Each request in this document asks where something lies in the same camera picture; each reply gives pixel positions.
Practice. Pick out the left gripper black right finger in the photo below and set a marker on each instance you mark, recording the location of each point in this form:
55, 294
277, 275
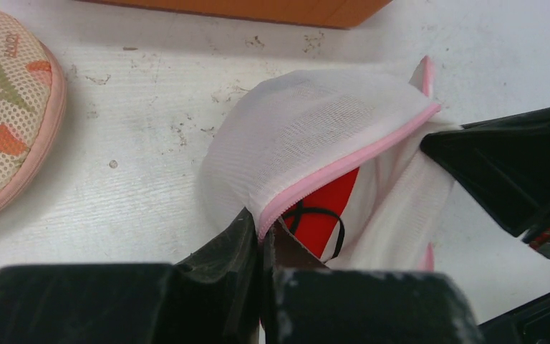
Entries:
307, 302

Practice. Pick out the white mesh laundry bag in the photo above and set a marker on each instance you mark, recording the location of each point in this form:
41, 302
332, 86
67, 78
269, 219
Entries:
334, 156

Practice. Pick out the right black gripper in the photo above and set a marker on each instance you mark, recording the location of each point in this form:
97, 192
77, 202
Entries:
504, 164

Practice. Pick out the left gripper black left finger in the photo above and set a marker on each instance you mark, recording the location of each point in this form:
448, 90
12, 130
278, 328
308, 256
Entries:
212, 296

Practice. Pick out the floral padded bra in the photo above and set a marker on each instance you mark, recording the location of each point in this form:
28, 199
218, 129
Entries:
32, 105

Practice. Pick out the orange plastic tub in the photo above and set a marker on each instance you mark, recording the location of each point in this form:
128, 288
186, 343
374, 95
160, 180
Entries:
337, 14

